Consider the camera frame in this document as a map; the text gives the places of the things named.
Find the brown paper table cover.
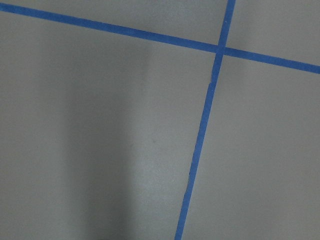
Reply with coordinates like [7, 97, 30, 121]
[0, 0, 320, 240]

